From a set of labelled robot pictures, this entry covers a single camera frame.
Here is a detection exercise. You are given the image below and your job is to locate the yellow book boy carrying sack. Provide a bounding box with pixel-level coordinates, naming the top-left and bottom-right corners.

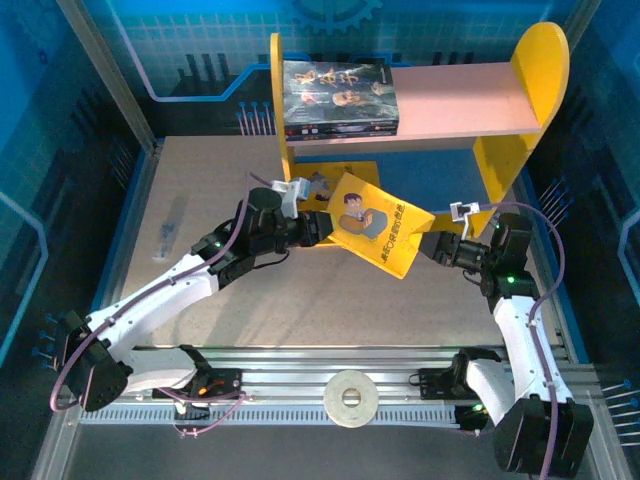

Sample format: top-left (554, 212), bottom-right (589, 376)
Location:
top-left (325, 172), bottom-right (437, 281)

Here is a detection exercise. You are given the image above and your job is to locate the yellow book boy bending over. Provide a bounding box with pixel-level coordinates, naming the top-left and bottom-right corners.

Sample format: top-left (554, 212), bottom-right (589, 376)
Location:
top-left (291, 159), bottom-right (380, 204)

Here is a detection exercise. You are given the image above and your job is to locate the dark old man cover book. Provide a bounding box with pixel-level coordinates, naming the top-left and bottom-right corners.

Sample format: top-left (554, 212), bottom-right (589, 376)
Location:
top-left (282, 62), bottom-right (401, 125)

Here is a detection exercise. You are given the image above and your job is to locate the yellow blue wooden bookshelf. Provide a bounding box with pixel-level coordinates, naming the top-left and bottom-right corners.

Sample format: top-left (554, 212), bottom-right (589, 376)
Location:
top-left (269, 22), bottom-right (571, 239)

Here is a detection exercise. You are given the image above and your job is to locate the black box with green light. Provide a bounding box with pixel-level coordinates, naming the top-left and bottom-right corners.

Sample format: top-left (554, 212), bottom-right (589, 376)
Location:
top-left (453, 402), bottom-right (490, 434)

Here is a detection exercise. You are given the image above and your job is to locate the grey round disc with hole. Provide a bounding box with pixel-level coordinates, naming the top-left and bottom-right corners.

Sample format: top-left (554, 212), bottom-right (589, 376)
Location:
top-left (322, 369), bottom-right (380, 429)

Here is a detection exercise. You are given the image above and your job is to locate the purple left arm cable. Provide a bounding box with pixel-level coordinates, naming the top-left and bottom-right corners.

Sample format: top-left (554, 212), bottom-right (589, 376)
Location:
top-left (49, 171), bottom-right (275, 439)

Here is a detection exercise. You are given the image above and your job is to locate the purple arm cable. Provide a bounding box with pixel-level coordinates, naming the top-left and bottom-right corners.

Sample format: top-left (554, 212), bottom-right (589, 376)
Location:
top-left (49, 171), bottom-right (275, 439)
top-left (462, 201), bottom-right (566, 479)

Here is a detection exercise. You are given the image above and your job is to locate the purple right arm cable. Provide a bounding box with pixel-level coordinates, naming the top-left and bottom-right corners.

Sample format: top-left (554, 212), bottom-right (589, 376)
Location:
top-left (462, 201), bottom-right (566, 479)

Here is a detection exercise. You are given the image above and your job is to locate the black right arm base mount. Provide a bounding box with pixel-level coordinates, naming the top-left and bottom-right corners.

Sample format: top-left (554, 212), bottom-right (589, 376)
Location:
top-left (417, 367), bottom-right (471, 401)

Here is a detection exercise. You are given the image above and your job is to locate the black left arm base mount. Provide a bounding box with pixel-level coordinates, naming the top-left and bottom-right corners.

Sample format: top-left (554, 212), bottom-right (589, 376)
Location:
top-left (189, 367), bottom-right (245, 401)

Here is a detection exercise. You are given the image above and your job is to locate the slotted grey cable duct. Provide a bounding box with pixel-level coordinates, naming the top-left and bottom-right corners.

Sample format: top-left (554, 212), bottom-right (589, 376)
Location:
top-left (78, 407), bottom-right (461, 427)

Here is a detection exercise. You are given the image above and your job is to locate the aluminium frame post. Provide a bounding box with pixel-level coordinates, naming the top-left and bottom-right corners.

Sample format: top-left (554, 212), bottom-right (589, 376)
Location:
top-left (563, 0), bottom-right (601, 39)
top-left (57, 0), bottom-right (159, 154)

